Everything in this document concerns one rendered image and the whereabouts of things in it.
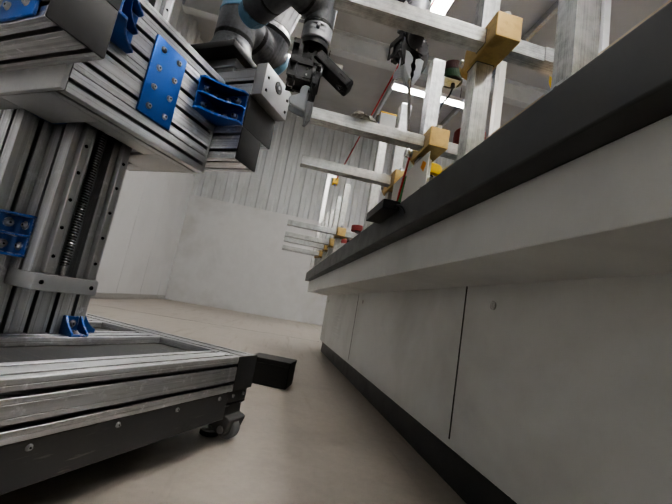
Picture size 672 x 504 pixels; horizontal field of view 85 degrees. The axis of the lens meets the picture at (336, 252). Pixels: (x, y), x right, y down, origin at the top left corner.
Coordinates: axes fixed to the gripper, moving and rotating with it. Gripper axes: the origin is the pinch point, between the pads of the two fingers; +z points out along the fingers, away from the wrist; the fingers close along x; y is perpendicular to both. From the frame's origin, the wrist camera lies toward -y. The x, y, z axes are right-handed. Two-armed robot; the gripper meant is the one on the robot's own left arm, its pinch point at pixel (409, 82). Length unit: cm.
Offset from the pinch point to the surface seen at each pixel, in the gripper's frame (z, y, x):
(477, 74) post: 11.5, -24.2, 1.8
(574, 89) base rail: 33, -50, 14
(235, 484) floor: 101, 9, 22
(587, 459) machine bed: 77, -40, -15
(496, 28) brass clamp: 7.5, -30.6, 5.3
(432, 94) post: 0.5, -1.0, -7.3
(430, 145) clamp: 18.7, -7.1, -3.8
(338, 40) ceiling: -385, 444, -164
